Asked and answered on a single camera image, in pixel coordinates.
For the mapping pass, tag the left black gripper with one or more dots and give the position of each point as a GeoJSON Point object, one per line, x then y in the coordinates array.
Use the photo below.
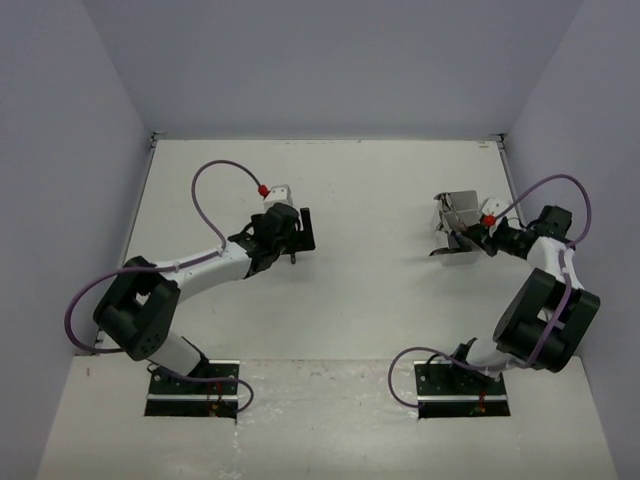
{"type": "Point", "coordinates": [301, 240]}

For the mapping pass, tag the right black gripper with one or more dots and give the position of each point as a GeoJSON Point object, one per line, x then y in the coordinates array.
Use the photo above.
{"type": "Point", "coordinates": [488, 244]}

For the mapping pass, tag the knife with pink handle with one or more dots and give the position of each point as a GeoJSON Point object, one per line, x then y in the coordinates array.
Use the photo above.
{"type": "Point", "coordinates": [455, 208]}

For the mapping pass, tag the knife with dark handle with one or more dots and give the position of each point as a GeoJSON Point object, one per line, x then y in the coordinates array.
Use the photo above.
{"type": "Point", "coordinates": [442, 251]}

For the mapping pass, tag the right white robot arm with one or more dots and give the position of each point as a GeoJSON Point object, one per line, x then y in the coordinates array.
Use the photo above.
{"type": "Point", "coordinates": [545, 322]}

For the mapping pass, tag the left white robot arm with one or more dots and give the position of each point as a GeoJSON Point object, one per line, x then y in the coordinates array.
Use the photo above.
{"type": "Point", "coordinates": [138, 308]}

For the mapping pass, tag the white divided utensil container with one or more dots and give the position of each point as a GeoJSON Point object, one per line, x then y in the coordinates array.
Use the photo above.
{"type": "Point", "coordinates": [466, 251]}

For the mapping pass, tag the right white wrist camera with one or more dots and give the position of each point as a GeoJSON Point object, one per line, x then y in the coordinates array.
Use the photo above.
{"type": "Point", "coordinates": [491, 210]}

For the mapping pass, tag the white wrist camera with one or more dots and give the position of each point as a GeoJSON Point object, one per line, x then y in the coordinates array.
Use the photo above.
{"type": "Point", "coordinates": [491, 210]}
{"type": "Point", "coordinates": [278, 194]}

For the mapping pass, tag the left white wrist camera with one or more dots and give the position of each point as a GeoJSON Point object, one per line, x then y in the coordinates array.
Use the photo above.
{"type": "Point", "coordinates": [278, 194]}

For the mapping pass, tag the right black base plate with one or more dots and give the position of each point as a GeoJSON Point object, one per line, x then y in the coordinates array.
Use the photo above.
{"type": "Point", "coordinates": [446, 391]}

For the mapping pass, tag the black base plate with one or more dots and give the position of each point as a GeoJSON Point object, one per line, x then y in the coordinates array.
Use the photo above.
{"type": "Point", "coordinates": [446, 391]}
{"type": "Point", "coordinates": [171, 397]}

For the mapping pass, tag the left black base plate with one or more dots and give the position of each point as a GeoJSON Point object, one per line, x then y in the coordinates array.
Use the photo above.
{"type": "Point", "coordinates": [171, 397]}

